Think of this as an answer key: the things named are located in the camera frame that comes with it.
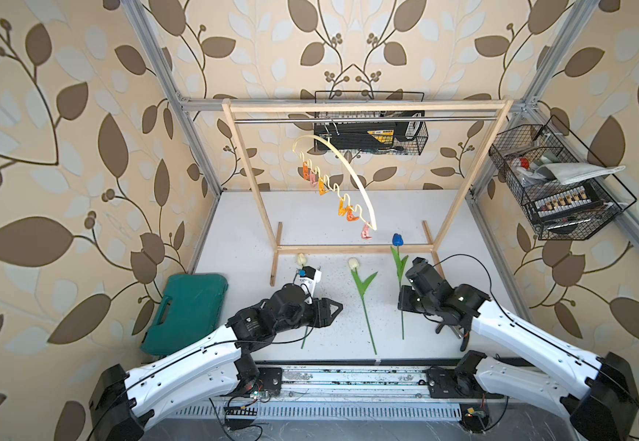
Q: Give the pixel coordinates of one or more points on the back wire basket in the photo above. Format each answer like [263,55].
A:
[411,134]

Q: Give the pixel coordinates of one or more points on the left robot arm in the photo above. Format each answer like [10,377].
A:
[127,403]

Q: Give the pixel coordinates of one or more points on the wooden clothes rack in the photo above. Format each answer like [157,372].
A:
[495,111]

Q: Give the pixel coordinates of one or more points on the orange handled pliers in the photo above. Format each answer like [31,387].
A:
[454,331]

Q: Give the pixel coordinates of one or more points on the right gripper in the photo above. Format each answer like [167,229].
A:
[406,290]

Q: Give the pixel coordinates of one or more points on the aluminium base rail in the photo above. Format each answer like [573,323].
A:
[330,383]

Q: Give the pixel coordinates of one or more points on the right wire basket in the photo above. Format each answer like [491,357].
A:
[555,212]

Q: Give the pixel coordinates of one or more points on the white paper in basket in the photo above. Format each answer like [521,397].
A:
[572,173]

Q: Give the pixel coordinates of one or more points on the black box in basket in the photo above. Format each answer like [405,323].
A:
[369,137]

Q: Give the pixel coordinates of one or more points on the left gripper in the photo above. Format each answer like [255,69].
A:
[324,306]

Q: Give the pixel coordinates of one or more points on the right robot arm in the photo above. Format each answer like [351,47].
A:
[596,394]

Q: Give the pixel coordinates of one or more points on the green tool case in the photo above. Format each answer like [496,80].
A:
[190,310]

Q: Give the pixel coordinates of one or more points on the white tulip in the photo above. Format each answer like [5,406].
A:
[301,261]
[362,285]

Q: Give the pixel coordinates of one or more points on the blue tulip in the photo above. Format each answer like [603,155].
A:
[400,262]

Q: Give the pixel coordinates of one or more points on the wire basket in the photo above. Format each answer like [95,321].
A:
[411,134]
[555,212]

